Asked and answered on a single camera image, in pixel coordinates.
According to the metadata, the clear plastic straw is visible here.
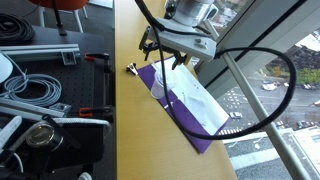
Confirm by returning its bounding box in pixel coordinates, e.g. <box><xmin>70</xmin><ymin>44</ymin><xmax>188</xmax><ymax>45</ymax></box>
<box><xmin>148</xmin><ymin>54</ymin><xmax>165</xmax><ymax>80</ymax></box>

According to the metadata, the orange chair with white legs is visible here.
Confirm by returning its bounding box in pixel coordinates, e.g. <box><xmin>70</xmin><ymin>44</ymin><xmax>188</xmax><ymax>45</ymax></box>
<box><xmin>28</xmin><ymin>0</ymin><xmax>90</xmax><ymax>34</ymax></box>

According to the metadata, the black plastic strap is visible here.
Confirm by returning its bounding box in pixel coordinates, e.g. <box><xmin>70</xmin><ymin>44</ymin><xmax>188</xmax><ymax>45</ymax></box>
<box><xmin>41</xmin><ymin>114</ymin><xmax>82</xmax><ymax>151</ymax></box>

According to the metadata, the black coiled cable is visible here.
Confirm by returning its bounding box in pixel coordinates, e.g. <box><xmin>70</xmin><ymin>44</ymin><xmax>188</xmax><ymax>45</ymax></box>
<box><xmin>0</xmin><ymin>12</ymin><xmax>36</xmax><ymax>43</ymax></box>

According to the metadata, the dark grey side table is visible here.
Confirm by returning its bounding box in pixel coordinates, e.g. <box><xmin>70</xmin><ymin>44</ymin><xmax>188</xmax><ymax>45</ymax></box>
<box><xmin>0</xmin><ymin>24</ymin><xmax>117</xmax><ymax>180</ymax></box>

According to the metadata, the white plastic tube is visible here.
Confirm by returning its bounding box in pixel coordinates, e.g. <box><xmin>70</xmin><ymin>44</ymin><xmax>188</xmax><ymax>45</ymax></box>
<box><xmin>0</xmin><ymin>115</ymin><xmax>23</xmax><ymax>150</ymax></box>

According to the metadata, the grey coiled cable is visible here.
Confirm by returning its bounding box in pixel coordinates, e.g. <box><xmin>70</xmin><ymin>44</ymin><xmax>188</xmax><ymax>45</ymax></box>
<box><xmin>2</xmin><ymin>54</ymin><xmax>63</xmax><ymax>108</ymax></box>

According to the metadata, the white braided cable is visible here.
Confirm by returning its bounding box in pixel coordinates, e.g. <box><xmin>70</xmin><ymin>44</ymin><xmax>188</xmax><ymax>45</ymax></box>
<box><xmin>49</xmin><ymin>116</ymin><xmax>113</xmax><ymax>138</ymax></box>

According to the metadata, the white rounded plastic housing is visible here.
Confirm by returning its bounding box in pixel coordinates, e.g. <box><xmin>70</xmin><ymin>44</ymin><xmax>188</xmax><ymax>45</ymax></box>
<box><xmin>0</xmin><ymin>52</ymin><xmax>14</xmax><ymax>85</ymax></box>

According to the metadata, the metal staple remover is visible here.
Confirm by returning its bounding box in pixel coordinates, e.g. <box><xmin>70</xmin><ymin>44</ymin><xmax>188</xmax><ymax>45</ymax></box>
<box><xmin>125</xmin><ymin>62</ymin><xmax>139</xmax><ymax>76</ymax></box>

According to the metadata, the black clamp with orange handle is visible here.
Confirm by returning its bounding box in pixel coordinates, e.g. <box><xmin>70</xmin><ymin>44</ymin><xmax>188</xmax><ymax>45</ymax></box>
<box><xmin>78</xmin><ymin>105</ymin><xmax>115</xmax><ymax>123</ymax></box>
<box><xmin>83</xmin><ymin>52</ymin><xmax>115</xmax><ymax>73</ymax></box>

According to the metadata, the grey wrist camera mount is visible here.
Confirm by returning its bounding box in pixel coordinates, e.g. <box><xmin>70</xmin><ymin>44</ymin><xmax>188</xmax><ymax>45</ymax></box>
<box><xmin>146</xmin><ymin>17</ymin><xmax>218</xmax><ymax>63</ymax></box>

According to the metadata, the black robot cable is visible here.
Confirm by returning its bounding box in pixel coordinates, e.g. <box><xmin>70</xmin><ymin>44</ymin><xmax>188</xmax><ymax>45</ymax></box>
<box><xmin>134</xmin><ymin>0</ymin><xmax>298</xmax><ymax>141</ymax></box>

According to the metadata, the aluminium rail with bracket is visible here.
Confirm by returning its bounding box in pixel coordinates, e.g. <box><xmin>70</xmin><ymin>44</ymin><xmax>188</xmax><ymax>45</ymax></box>
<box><xmin>0</xmin><ymin>43</ymin><xmax>81</xmax><ymax>66</ymax></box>
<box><xmin>0</xmin><ymin>97</ymin><xmax>72</xmax><ymax>122</ymax></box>

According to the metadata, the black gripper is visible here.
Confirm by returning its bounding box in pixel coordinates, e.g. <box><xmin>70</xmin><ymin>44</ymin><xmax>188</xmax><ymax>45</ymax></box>
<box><xmin>138</xmin><ymin>26</ymin><xmax>189</xmax><ymax>71</ymax></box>

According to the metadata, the grey metal window railing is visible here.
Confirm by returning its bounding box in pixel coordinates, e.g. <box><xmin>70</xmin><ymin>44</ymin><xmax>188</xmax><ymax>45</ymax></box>
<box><xmin>202</xmin><ymin>19</ymin><xmax>312</xmax><ymax>180</ymax></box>

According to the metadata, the white paper sheet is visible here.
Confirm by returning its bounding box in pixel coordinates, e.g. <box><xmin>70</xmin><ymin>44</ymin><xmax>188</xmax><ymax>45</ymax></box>
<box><xmin>151</xmin><ymin>59</ymin><xmax>231</xmax><ymax>136</ymax></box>

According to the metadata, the black tripod pole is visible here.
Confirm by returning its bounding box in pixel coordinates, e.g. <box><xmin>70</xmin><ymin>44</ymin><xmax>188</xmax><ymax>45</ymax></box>
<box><xmin>51</xmin><ymin>0</ymin><xmax>68</xmax><ymax>37</ymax></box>

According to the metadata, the black perforated breadboard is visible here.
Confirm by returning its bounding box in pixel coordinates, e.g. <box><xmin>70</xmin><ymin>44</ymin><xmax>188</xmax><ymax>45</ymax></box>
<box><xmin>0</xmin><ymin>58</ymin><xmax>116</xmax><ymax>174</ymax></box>

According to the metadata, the black camera with brass lens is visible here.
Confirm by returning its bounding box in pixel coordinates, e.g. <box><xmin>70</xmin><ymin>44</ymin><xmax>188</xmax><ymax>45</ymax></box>
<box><xmin>24</xmin><ymin>114</ymin><xmax>83</xmax><ymax>154</ymax></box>

